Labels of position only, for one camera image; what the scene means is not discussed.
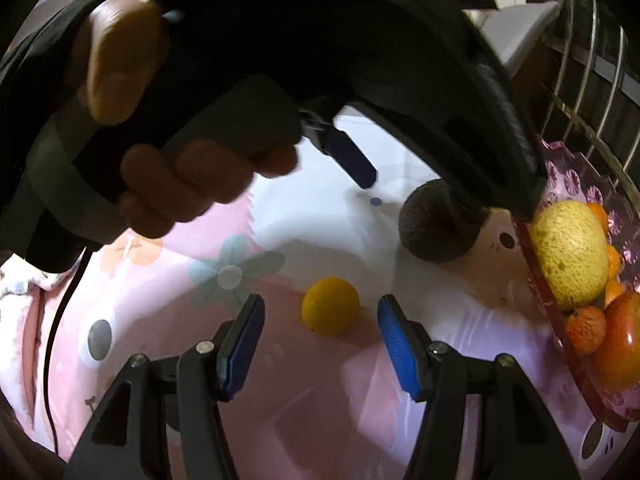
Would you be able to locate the grey chair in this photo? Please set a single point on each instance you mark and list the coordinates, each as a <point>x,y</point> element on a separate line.
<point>520,30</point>

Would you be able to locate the person's left hand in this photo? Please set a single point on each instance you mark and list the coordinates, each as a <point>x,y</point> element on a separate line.
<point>120,60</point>

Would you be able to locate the yellow pear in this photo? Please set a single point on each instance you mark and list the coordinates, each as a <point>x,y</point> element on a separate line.
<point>570,255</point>

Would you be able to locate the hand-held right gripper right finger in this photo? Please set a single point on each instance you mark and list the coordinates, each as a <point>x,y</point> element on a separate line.
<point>395,345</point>

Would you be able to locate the pink sofa cushion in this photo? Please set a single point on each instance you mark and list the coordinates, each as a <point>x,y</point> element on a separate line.
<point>22,340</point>

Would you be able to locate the person's left forearm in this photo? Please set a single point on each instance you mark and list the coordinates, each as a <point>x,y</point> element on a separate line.
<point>30,185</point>

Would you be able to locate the dark brown avocado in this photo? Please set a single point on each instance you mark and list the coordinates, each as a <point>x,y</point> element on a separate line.
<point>435,230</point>

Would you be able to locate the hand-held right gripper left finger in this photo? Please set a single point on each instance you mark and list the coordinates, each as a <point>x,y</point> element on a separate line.
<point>245,350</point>

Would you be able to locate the small mandarin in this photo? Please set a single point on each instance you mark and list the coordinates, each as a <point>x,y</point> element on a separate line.
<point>614,291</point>
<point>614,262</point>
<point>599,215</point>

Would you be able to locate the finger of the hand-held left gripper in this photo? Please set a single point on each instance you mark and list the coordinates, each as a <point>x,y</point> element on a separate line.
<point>355,160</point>
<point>475,110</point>

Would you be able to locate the pink glass plate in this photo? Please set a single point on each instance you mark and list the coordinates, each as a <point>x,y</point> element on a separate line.
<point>575,180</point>

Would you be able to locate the printed cartoon tablecloth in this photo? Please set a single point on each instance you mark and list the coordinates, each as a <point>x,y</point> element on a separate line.
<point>300,410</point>

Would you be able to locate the red apple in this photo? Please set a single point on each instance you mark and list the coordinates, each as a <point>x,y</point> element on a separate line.
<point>622,345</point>

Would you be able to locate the red lychee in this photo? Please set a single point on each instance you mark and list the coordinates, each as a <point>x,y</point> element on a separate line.
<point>585,330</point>

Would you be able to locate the yellow-orange orange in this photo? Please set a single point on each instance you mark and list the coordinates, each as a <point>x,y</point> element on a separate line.
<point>330,307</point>

